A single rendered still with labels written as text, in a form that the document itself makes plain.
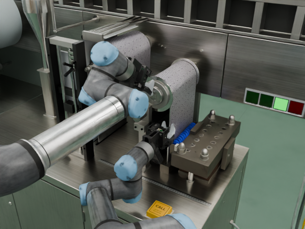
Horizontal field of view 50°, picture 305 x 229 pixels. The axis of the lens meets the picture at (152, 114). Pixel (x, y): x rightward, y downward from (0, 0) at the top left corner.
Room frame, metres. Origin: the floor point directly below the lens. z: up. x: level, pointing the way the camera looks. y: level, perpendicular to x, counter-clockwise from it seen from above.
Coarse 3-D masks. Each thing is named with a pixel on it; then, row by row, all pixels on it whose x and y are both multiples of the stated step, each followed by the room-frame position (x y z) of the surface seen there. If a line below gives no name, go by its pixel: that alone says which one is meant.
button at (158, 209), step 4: (156, 200) 0.92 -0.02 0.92; (152, 204) 0.90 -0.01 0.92; (156, 204) 0.90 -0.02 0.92; (160, 204) 0.90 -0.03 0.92; (164, 204) 0.90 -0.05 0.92; (152, 208) 0.88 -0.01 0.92; (156, 208) 0.88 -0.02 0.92; (160, 208) 0.88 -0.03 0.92; (164, 208) 0.88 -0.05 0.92; (168, 208) 0.88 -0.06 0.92; (148, 212) 0.86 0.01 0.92; (152, 212) 0.86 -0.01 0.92; (156, 212) 0.86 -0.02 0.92; (160, 212) 0.86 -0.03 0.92; (164, 212) 0.86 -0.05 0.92; (168, 212) 0.87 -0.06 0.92; (148, 216) 0.86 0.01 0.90; (152, 216) 0.85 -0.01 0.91; (156, 216) 0.85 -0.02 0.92; (160, 216) 0.84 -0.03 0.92
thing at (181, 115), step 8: (192, 96) 1.32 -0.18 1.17; (176, 104) 1.18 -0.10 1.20; (184, 104) 1.25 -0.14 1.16; (192, 104) 1.33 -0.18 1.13; (176, 112) 1.18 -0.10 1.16; (184, 112) 1.25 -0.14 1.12; (192, 112) 1.33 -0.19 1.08; (176, 120) 1.19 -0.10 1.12; (184, 120) 1.26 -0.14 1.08; (192, 120) 1.34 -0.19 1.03; (176, 128) 1.19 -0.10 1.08; (184, 128) 1.27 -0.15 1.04; (176, 136) 1.20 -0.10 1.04
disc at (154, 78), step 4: (152, 76) 1.17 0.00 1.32; (156, 76) 1.17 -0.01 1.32; (148, 80) 1.18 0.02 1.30; (156, 80) 1.16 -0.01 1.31; (160, 80) 1.15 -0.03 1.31; (164, 80) 1.15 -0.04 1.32; (164, 84) 1.14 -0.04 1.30; (168, 88) 1.14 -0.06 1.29; (168, 92) 1.14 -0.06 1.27; (172, 96) 1.13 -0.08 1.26; (168, 100) 1.13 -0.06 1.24; (172, 100) 1.13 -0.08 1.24; (168, 104) 1.13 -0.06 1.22; (152, 108) 1.17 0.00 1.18; (164, 108) 1.14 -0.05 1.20; (168, 108) 1.14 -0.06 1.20
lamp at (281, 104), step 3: (276, 99) 1.23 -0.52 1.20; (279, 99) 1.23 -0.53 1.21; (282, 99) 1.22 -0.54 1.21; (276, 102) 1.23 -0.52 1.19; (279, 102) 1.23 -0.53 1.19; (282, 102) 1.22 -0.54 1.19; (285, 102) 1.22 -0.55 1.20; (276, 105) 1.23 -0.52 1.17; (279, 105) 1.23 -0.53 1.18; (282, 105) 1.22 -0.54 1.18; (285, 105) 1.21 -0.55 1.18; (276, 108) 1.23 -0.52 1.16; (279, 108) 1.23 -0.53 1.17; (282, 108) 1.22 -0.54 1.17; (285, 108) 1.21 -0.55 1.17
